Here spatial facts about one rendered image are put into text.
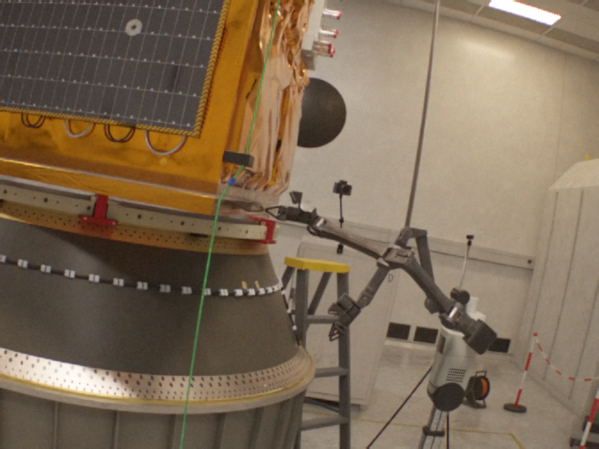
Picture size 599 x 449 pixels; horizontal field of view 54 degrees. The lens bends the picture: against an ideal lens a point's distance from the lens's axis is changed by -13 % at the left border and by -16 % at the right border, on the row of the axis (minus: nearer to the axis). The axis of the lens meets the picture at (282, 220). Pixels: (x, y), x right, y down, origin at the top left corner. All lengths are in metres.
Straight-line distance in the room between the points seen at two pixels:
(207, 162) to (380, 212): 8.31
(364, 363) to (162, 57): 4.71
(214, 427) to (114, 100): 1.07
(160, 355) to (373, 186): 8.16
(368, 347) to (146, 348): 4.24
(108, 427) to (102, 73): 1.03
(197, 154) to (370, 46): 8.63
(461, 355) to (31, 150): 2.09
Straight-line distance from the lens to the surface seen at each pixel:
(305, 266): 3.71
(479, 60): 10.56
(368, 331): 6.07
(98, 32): 1.87
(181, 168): 1.77
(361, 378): 6.17
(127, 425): 2.00
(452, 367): 3.08
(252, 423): 2.31
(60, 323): 1.97
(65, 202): 2.04
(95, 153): 1.85
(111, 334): 1.99
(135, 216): 2.07
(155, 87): 1.77
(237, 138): 1.80
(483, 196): 10.28
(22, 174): 1.95
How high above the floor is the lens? 1.81
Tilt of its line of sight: 2 degrees down
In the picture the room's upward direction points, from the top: 11 degrees clockwise
